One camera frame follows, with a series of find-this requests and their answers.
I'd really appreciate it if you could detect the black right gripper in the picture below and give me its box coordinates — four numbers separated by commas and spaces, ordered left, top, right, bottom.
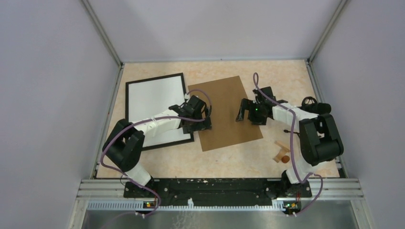
236, 99, 267, 126

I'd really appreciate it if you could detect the brown frame backing board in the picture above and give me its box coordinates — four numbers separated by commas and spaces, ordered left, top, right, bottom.
188, 76, 263, 152

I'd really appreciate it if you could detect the cat photo print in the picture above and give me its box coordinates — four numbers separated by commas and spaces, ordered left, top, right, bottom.
128, 75, 192, 148

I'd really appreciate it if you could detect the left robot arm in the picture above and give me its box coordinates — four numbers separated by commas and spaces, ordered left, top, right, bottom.
100, 95, 212, 197

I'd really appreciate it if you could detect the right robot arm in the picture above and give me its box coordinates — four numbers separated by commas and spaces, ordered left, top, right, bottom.
235, 86, 344, 197

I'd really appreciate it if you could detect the black microphone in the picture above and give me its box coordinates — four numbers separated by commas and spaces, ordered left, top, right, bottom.
285, 96, 332, 135

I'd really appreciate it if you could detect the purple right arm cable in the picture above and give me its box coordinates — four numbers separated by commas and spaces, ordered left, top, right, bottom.
252, 72, 325, 216

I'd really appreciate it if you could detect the wooden frame stand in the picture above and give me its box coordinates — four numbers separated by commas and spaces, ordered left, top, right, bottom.
273, 141, 290, 163

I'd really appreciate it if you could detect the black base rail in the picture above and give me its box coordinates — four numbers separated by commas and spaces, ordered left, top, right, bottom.
123, 178, 312, 207

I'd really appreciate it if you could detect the aluminium enclosure frame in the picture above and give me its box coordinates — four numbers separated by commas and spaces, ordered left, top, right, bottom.
69, 0, 374, 229

